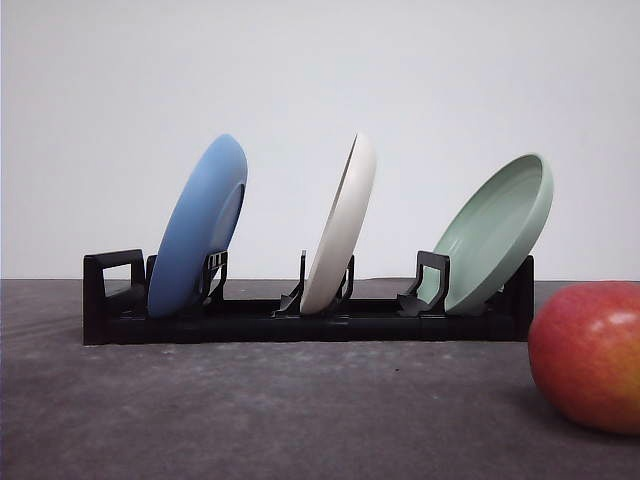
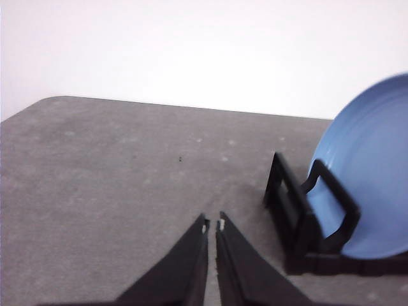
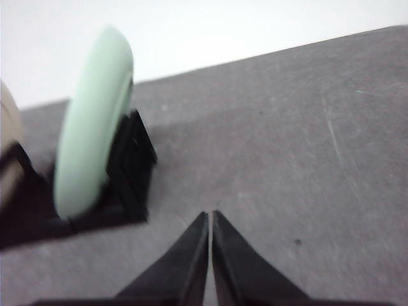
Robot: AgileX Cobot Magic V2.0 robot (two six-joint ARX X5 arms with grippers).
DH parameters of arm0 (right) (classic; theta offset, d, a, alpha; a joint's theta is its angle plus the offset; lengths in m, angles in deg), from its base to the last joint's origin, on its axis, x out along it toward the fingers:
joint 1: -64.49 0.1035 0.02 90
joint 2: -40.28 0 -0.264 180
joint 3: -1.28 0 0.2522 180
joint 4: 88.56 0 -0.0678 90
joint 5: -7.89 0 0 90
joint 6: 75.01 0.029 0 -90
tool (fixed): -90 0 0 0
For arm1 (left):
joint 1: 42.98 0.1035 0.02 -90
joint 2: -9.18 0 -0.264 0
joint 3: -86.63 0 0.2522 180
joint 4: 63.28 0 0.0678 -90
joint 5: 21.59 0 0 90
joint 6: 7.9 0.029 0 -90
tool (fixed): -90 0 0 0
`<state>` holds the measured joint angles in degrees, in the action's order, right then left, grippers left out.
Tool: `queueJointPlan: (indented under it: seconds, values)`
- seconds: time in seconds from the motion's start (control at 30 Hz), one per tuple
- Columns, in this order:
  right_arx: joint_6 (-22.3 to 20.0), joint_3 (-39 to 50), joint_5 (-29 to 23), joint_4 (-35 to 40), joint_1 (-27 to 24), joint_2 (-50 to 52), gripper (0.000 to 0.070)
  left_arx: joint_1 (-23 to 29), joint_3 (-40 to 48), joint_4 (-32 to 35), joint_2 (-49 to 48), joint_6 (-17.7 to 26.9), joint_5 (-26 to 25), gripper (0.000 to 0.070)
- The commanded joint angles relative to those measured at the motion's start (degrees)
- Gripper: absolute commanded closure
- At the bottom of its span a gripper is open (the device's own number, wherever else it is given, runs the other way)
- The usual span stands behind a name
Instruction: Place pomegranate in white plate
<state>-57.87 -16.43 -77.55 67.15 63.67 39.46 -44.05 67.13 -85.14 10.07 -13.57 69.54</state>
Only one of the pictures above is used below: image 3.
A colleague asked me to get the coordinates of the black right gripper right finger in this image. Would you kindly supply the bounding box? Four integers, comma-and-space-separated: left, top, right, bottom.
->
212, 210, 310, 306

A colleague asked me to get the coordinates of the black plate rack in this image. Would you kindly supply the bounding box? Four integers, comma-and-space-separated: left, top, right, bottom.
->
0, 109, 157, 250

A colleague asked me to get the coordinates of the mint green plate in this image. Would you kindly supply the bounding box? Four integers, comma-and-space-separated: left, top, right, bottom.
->
53, 26, 134, 220

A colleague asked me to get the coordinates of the white plate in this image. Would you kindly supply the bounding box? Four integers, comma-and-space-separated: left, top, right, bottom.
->
0, 80, 26, 212

